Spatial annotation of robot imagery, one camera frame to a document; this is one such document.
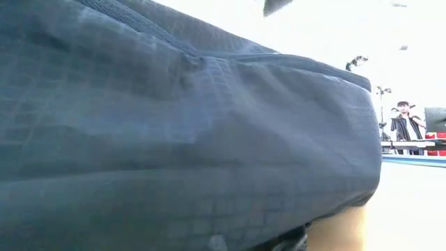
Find black ceiling camera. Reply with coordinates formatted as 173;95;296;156
344;54;369;73

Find black background monitor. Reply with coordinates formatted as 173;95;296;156
424;107;446;134

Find black background gantry frame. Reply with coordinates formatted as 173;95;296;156
375;85;393;154

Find background wooden table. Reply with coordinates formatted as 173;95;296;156
380;139;446;150

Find red crates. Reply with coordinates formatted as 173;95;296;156
424;131;446;157

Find dark navy backpack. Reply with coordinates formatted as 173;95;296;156
0;0;383;251

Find person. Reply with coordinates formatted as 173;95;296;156
389;100;427;156

